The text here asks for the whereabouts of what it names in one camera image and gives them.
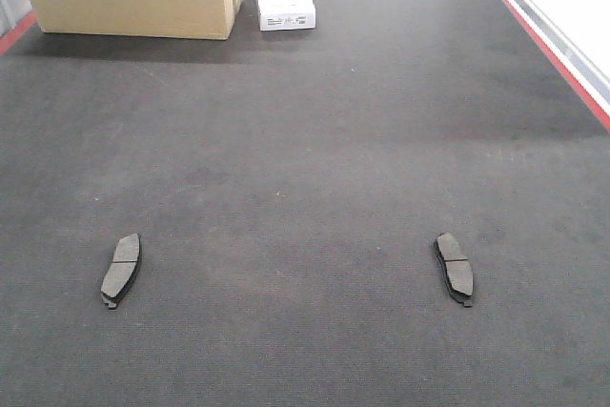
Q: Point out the grey brake pad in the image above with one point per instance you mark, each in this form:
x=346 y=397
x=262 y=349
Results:
x=457 y=269
x=122 y=271

